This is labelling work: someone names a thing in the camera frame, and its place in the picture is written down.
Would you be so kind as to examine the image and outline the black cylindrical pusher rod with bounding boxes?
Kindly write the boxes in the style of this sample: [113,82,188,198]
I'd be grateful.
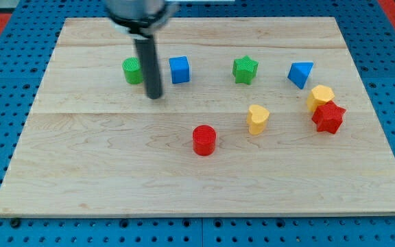
[134,36,163,99]

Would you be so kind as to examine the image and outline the yellow heart block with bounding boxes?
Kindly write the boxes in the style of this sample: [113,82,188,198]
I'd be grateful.
[246,104,270,135]

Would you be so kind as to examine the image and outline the green cylinder block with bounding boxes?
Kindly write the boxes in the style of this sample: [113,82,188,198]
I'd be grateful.
[122,57,143,84]

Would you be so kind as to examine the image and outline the blue cube block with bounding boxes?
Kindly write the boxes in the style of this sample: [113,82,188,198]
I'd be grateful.
[169,56,190,84]

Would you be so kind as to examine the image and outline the green star block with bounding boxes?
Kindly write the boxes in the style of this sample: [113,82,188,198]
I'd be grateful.
[232,56,259,85]

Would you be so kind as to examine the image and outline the red cylinder block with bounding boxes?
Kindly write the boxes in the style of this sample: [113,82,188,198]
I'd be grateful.
[192,125,217,156]

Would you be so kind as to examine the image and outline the light wooden board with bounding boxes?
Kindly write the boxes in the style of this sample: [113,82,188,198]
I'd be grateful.
[0,17,395,218]

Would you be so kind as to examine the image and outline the blue triangle block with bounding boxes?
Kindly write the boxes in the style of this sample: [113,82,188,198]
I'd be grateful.
[287,62,314,89]

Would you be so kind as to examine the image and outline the yellow hexagon block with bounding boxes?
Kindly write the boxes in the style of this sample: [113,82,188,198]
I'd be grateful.
[306,84,335,113]

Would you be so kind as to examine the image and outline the red star block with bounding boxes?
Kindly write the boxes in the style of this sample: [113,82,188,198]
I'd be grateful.
[312,101,346,134]

